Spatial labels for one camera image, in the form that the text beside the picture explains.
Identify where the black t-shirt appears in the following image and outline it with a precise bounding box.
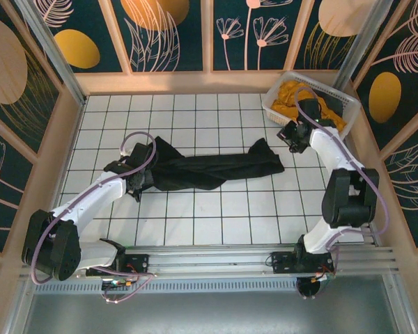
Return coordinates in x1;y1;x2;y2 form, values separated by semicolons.
148;136;286;193

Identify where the orange t-shirt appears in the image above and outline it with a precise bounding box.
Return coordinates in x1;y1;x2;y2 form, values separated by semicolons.
271;79;348;133

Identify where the white plastic basket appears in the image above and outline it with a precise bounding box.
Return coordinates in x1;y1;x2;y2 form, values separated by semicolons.
262;71;362;138

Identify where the dark grey t-shirt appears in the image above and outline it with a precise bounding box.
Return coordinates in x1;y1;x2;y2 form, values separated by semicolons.
324;94;346;118

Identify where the grey metal sheet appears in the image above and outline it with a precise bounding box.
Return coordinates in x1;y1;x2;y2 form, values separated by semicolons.
22;274;417;334

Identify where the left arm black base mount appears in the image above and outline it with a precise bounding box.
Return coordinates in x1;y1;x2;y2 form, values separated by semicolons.
86;253;150;278

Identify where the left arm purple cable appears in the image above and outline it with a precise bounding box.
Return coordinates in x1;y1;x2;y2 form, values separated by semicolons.
30;131;157;305

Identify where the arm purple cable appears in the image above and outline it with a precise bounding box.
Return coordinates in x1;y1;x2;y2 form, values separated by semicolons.
294;86;391;301
30;131;157;305

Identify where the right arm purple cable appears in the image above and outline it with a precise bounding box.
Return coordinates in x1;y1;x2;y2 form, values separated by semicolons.
294;86;391;301

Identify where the aluminium mounting rail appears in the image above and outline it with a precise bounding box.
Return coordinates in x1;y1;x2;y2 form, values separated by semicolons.
20;244;401;280

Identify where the right aluminium frame post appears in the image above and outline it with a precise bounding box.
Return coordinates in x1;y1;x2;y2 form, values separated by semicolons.
332;0;402;92

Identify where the aluminium frame post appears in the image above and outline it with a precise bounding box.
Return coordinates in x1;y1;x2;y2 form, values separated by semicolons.
14;0;88;106
332;0;402;92

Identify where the slotted metal cable duct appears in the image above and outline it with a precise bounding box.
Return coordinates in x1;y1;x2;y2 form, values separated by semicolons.
32;279;388;294

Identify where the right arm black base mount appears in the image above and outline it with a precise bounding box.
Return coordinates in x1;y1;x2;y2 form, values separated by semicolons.
266;249;335;276

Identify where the left aluminium frame post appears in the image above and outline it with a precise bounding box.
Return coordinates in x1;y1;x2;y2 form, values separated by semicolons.
14;0;88;106

